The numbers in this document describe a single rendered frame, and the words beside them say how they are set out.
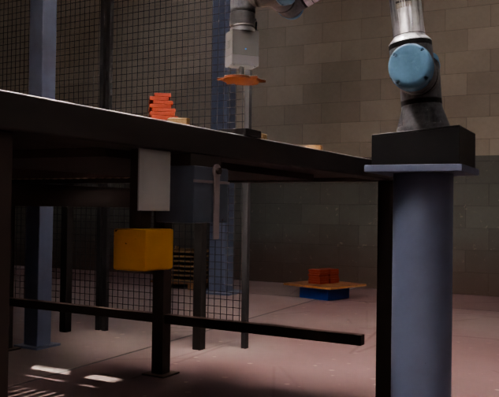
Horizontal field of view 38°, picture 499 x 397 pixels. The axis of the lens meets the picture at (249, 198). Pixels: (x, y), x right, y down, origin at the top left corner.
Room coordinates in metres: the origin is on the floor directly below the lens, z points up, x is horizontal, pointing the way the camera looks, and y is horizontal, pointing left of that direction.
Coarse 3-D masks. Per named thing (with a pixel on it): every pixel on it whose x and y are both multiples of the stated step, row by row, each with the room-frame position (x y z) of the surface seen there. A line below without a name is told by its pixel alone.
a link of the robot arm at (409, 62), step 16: (400, 0) 1.94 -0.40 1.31; (416, 0) 1.94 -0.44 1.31; (400, 16) 1.94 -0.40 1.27; (416, 16) 1.94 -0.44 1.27; (400, 32) 1.94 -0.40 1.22; (416, 32) 1.93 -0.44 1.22; (400, 48) 1.91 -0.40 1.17; (416, 48) 1.90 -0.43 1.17; (432, 48) 1.95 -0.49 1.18; (400, 64) 1.91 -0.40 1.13; (416, 64) 1.90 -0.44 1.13; (432, 64) 1.90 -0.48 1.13; (400, 80) 1.92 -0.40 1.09; (416, 80) 1.91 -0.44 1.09; (432, 80) 1.96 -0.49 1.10
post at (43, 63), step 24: (48, 0) 3.79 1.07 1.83; (48, 24) 3.79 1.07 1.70; (48, 48) 3.80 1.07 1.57; (48, 72) 3.80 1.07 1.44; (48, 96) 3.80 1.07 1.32; (48, 216) 3.82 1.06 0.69; (48, 240) 3.82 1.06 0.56; (48, 264) 3.82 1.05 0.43; (48, 288) 3.82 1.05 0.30; (24, 312) 3.81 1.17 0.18; (48, 312) 3.83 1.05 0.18; (24, 336) 3.81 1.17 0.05; (48, 336) 3.83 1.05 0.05
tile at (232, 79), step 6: (222, 78) 2.13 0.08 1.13; (228, 78) 2.11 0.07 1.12; (234, 78) 2.10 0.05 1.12; (240, 78) 2.10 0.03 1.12; (246, 78) 2.10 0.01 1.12; (252, 78) 2.10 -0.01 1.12; (258, 78) 2.13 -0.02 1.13; (240, 84) 2.21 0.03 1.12; (246, 84) 2.21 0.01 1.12; (252, 84) 2.21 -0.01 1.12
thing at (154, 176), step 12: (144, 156) 1.39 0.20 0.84; (156, 156) 1.42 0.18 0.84; (168, 156) 1.46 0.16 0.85; (144, 168) 1.39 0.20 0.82; (156, 168) 1.42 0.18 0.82; (168, 168) 1.46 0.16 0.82; (144, 180) 1.39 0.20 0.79; (156, 180) 1.42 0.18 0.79; (168, 180) 1.46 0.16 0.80; (144, 192) 1.39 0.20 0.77; (156, 192) 1.42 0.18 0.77; (168, 192) 1.46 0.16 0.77; (144, 204) 1.39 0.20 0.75; (156, 204) 1.42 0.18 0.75; (168, 204) 1.46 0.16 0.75
